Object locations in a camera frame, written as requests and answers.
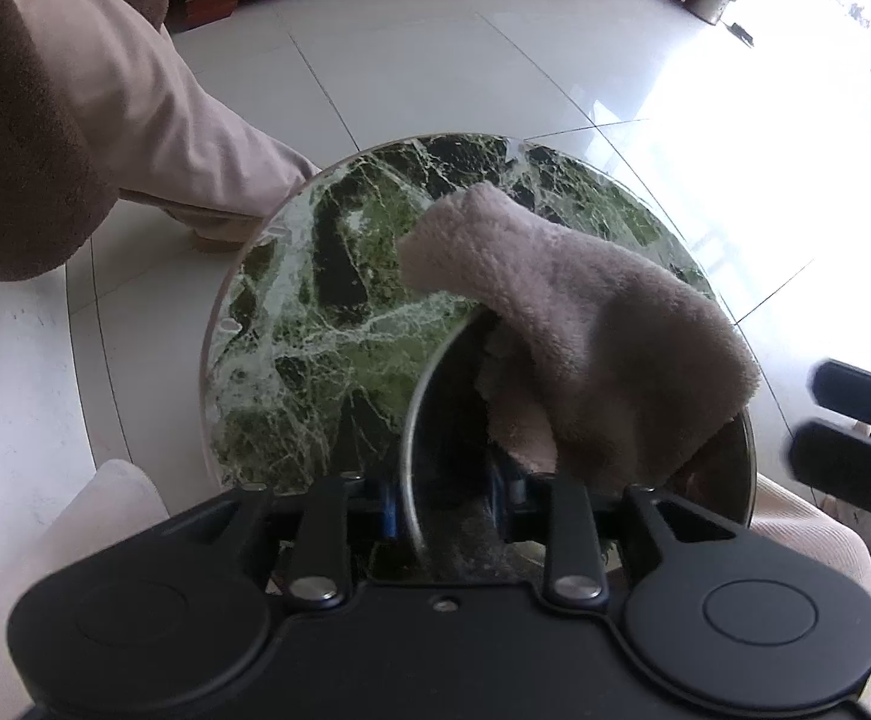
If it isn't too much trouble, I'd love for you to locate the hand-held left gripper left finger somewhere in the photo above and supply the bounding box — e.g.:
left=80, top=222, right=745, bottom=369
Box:
left=157, top=469, right=406, bottom=612

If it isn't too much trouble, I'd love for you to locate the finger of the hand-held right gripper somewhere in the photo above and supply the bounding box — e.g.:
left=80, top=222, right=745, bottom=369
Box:
left=784, top=420, right=871, bottom=502
left=806, top=360, right=871, bottom=432

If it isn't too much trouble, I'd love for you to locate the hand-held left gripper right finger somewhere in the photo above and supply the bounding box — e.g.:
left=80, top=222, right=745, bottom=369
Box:
left=484, top=457, right=740, bottom=608

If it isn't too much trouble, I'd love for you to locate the stainless steel bowl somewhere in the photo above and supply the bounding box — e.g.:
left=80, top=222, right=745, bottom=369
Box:
left=403, top=307, right=758, bottom=578

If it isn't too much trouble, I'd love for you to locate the pink fluffy towel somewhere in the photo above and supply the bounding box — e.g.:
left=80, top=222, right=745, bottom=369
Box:
left=394, top=181, right=762, bottom=496

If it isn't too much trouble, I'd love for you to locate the round green marble table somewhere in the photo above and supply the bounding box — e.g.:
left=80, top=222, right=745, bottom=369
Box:
left=201, top=131, right=717, bottom=578

